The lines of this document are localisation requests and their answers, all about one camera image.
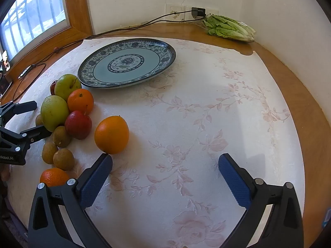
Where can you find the blue floral ceramic plate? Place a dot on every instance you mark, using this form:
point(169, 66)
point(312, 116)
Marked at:
point(126, 62)

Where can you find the green apple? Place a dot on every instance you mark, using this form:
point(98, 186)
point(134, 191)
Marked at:
point(67, 87)
point(54, 115)

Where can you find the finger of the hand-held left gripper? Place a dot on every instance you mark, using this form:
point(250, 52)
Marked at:
point(24, 107)
point(38, 133)

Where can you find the small flat device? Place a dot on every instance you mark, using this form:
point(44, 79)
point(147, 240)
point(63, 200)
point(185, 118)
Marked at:
point(25, 71)

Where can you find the bagged green lettuce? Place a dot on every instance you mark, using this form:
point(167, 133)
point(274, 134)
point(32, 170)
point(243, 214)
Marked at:
point(227, 27)

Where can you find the large orange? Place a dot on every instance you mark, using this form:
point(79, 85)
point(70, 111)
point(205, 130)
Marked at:
point(111, 134)

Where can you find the black plug charger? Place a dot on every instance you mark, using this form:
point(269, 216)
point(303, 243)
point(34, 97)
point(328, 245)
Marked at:
point(198, 12)

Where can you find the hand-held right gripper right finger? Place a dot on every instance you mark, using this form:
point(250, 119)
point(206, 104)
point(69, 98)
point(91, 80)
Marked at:
point(234, 178)

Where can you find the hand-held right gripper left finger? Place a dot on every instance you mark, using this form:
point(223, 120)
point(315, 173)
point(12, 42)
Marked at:
point(97, 178)

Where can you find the white floral tablecloth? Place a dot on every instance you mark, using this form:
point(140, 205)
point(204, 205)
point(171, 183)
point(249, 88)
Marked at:
point(181, 124)

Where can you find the small orange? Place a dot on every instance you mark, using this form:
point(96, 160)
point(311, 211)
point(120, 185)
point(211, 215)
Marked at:
point(54, 177)

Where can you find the wooden framed window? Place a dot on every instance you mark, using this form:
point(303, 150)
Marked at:
point(77, 7)

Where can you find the brown kiwi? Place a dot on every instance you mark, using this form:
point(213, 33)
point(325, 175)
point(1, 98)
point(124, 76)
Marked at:
point(61, 136)
point(64, 159)
point(38, 119)
point(49, 153)

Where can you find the red apple with stem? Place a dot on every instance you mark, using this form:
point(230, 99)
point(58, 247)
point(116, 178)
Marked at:
point(78, 124)

